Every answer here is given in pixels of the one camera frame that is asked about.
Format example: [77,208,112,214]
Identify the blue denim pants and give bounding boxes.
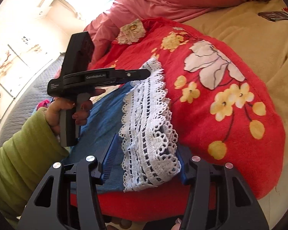
[64,58,181,193]

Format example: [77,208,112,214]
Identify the left hand, red nails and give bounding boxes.
[44,88,106,137]

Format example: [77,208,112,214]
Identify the right hand fingertips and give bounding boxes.
[106,216,182,229]

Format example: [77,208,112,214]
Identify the grey quilted headboard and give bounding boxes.
[0,54,65,147]

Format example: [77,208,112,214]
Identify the red floral blanket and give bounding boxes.
[89,18,285,221]

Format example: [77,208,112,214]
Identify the salmon pink duvet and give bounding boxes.
[83,0,281,64]

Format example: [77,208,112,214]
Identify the beige bed sheet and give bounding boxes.
[187,0,288,229]

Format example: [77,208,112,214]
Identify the dark object on sheet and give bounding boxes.
[258,11,288,22]

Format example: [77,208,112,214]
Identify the blossom wall painting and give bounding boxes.
[0,44,28,123]

